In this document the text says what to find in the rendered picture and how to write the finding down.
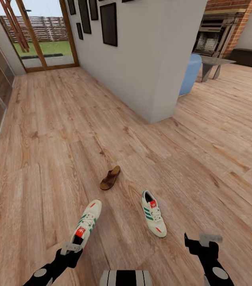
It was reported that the sandal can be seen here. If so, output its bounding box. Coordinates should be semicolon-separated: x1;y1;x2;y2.
100;166;120;190

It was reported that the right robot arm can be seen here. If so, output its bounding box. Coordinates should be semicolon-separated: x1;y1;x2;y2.
184;233;234;286

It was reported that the gym shoe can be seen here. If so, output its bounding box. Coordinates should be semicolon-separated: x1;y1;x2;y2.
70;200;102;250
140;190;167;238

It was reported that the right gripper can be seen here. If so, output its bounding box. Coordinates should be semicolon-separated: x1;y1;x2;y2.
184;234;218;260

